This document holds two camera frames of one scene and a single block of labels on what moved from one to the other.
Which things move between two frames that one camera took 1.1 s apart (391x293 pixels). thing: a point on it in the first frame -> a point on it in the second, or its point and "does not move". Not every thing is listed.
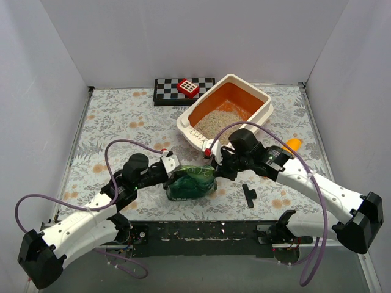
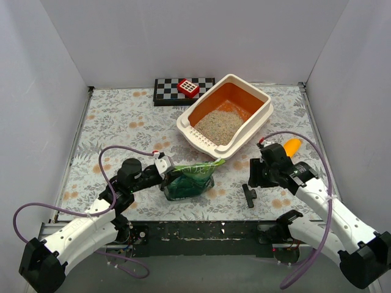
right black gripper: (222, 170) -> (258, 172)
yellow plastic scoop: (294, 143) does not move
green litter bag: (191, 182) does not move
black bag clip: (249, 195) does not move
